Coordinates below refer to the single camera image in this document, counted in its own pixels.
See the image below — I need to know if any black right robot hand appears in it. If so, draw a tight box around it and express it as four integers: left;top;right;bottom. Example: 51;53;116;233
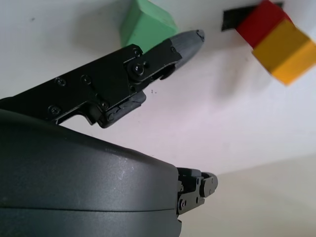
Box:
0;29;219;237

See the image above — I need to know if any red wooden block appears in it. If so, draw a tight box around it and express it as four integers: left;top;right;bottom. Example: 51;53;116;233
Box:
236;0;293;49

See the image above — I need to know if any green wooden block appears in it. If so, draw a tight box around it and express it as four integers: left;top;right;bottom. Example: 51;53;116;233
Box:
118;0;179;54

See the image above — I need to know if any black tape strip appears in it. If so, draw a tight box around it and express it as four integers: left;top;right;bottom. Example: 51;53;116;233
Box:
220;1;284;32

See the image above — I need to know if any yellow wooden block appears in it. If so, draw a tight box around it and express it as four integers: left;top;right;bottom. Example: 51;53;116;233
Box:
251;19;316;86

